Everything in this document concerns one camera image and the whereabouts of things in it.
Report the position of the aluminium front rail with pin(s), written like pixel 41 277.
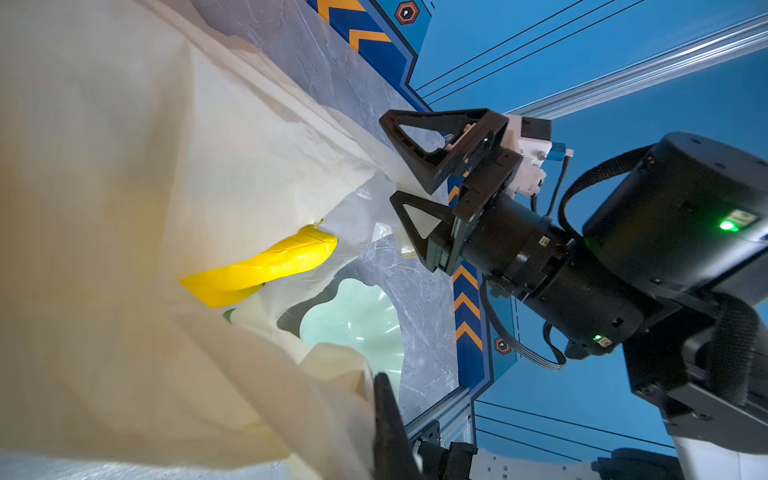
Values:
pixel 449 420

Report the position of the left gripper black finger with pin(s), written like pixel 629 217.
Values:
pixel 392 453

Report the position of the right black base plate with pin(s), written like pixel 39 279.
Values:
pixel 437 462

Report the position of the light green fruit plate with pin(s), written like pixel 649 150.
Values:
pixel 353 314

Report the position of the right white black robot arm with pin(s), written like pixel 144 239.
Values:
pixel 660 251

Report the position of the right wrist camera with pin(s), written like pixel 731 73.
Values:
pixel 532 139

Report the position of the translucent plastic bag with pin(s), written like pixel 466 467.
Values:
pixel 139 147

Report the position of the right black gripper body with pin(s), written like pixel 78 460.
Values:
pixel 535 260

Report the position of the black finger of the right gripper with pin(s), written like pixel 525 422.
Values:
pixel 436 145
pixel 428 226

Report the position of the yellow banana bunch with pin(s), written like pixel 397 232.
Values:
pixel 309 248

